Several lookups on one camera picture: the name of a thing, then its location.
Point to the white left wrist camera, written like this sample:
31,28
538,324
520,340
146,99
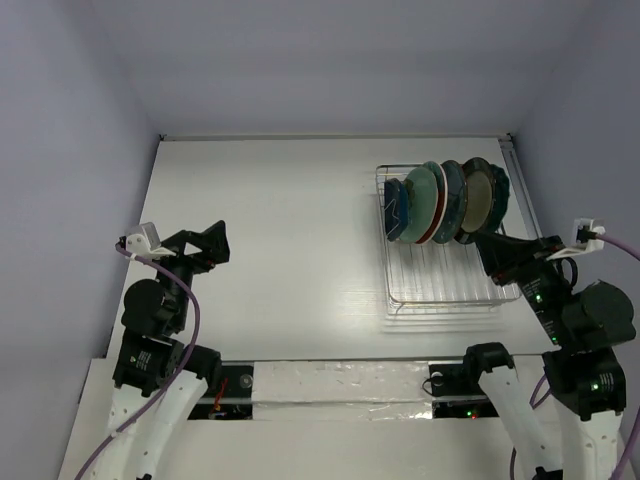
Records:
143,241

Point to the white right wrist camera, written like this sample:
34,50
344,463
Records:
585,233

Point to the dark teal patterned plate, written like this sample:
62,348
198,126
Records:
457,199

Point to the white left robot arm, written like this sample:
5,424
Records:
157,378

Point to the dark blue leaf-shaped plate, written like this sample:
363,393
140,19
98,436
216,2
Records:
395,209

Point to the dark green scalloped plate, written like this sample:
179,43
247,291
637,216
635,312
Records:
501,199

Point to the red and teal floral plate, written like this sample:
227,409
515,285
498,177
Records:
442,199

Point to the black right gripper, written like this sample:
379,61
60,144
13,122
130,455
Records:
511,265

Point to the wire dish rack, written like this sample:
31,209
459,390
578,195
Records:
431,275

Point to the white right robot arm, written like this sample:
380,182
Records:
586,381

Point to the dark rimmed beige plate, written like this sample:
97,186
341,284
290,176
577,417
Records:
480,182

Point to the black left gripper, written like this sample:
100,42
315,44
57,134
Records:
213,240

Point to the light green flower plate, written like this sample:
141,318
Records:
422,191

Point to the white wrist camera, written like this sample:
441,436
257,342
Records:
143,241
585,233

